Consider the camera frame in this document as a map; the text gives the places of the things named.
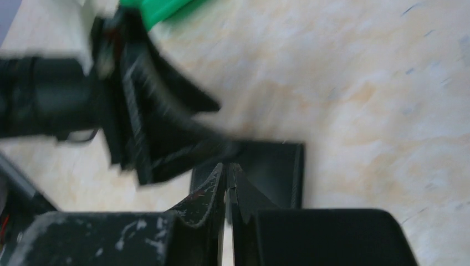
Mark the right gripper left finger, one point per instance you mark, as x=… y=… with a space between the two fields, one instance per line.
x=196 y=233

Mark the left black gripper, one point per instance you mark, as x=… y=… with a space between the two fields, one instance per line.
x=174 y=142

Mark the black card holder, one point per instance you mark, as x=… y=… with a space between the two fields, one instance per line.
x=275 y=169

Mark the green plastic bin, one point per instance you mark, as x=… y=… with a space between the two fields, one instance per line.
x=156 y=11

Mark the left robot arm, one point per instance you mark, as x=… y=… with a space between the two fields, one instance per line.
x=54 y=96

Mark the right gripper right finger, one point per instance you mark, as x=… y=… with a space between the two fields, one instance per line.
x=245 y=201

